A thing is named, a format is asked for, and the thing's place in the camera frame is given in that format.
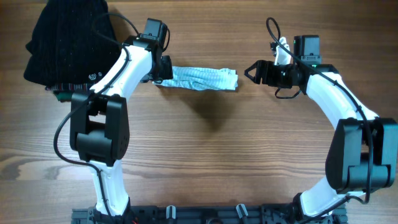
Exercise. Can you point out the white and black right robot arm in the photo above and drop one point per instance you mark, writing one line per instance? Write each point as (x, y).
(363, 153)

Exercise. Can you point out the light blue striped cloth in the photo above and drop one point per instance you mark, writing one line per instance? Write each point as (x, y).
(199, 79)

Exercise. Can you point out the black knitted garment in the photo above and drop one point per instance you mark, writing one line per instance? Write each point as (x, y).
(72, 42)

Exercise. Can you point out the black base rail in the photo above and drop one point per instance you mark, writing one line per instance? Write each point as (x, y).
(266, 213)

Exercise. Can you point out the striped folded garment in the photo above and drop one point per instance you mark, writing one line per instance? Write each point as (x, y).
(69, 87)

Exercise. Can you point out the dark green folded garment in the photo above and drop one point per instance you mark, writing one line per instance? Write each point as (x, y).
(63, 96)

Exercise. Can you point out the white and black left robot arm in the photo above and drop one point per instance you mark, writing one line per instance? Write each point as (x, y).
(99, 128)

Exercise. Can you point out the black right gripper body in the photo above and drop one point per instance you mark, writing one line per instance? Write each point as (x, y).
(279, 75)

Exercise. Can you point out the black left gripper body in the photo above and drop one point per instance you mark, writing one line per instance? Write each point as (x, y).
(163, 71)

